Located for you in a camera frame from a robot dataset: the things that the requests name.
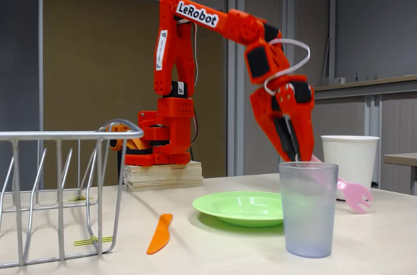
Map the pink plastic fork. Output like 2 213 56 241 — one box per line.
298 152 374 215

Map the translucent grey plastic cup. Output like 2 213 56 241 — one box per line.
278 161 339 259

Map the green plastic plate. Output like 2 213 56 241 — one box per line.
192 191 284 227

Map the orange plastic knife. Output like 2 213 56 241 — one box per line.
145 213 174 255

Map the grey leaning rod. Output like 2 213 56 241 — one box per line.
322 38 332 86

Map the white paper cup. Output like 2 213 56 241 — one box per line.
320 135 381 202

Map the grey cabinet with wooden top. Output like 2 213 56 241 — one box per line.
309 74 417 196

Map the beige side table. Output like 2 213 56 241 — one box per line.
383 152 417 196

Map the wooden base block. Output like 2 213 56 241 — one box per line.
122 161 205 193

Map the light orange clamp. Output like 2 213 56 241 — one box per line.
99 123 147 158

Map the brown partition board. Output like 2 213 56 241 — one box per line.
38 0 226 188

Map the yellow black striped tape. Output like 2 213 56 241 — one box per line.
67 195 95 204
74 236 114 247

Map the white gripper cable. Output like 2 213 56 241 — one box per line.
263 38 311 96

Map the black base cable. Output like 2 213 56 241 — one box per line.
189 107 200 162

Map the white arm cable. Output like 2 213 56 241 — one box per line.
191 23 199 87

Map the metal wire dish rack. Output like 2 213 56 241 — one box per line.
0 118 145 269

